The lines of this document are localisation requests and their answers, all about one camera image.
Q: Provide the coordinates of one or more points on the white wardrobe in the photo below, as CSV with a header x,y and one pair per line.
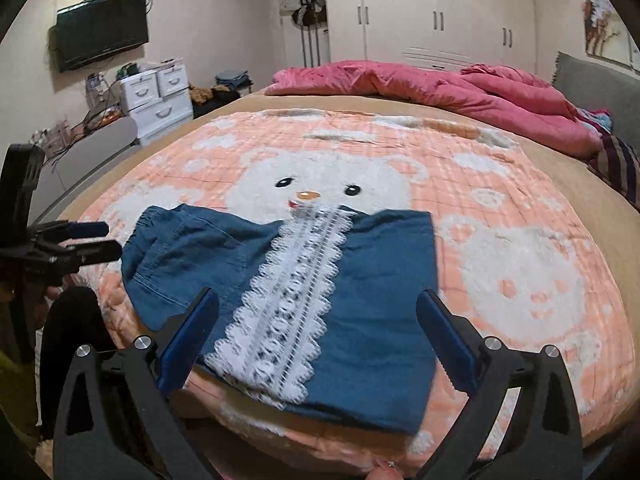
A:
x,y
430,10

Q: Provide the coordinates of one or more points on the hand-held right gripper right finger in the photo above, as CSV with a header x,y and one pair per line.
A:
x,y
450,345

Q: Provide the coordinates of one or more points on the colourful crumpled clothes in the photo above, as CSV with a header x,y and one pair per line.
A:
x,y
597,120

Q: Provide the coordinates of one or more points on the hanging bags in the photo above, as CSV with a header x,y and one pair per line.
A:
x,y
302,5

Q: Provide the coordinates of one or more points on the stack of folded clothes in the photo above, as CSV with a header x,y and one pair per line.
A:
x,y
232,80

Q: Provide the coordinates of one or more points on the person's right hand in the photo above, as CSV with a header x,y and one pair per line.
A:
x,y
385,474

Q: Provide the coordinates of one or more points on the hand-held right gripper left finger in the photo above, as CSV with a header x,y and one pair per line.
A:
x,y
186,347

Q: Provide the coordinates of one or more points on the floral wall painting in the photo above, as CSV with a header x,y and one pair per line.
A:
x,y
600,20

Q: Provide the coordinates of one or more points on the blue pants with white lace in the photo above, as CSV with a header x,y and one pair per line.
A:
x,y
380,280

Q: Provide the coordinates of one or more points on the pink quilt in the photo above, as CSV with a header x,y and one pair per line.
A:
x,y
425,85

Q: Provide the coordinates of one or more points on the grey quilted headboard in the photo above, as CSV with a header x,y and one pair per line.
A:
x,y
595,85

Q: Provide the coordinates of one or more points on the dark striped pillow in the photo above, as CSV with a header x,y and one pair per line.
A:
x,y
617,165

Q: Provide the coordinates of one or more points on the brown plush toy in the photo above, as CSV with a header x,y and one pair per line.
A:
x,y
200,95

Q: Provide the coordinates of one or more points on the white drawer chest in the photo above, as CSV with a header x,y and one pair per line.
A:
x,y
155,105

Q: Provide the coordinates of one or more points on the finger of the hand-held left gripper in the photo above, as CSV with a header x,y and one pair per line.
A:
x,y
82,230
97,252

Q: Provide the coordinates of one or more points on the peach bear printed blanket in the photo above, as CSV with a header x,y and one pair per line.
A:
x,y
500,200

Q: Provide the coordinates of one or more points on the black wall television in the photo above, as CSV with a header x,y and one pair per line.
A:
x,y
102,30

